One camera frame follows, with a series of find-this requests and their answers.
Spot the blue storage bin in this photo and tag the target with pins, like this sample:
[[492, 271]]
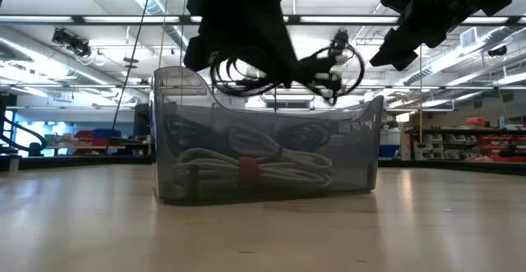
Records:
[[107, 133], [389, 150]]

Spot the grey translucent plastic bin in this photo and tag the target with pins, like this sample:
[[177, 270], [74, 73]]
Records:
[[353, 173]]

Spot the red storage bin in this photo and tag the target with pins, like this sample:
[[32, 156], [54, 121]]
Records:
[[83, 134]]

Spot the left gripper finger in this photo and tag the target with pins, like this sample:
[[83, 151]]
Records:
[[271, 50]]

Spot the white ceiling vent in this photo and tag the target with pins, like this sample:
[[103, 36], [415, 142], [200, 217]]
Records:
[[468, 38]]

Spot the black monitor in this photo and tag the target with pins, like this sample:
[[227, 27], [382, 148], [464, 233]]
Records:
[[141, 120]]

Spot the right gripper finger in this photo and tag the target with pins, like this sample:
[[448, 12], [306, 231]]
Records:
[[404, 56], [382, 54]]

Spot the shelf with storage bins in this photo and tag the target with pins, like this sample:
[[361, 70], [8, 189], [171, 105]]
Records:
[[472, 144]]

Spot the black ceiling-mounted device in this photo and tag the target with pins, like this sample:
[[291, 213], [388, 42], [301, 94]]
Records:
[[72, 42]]

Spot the silver ceiling duct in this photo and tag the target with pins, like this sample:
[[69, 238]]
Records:
[[152, 1]]

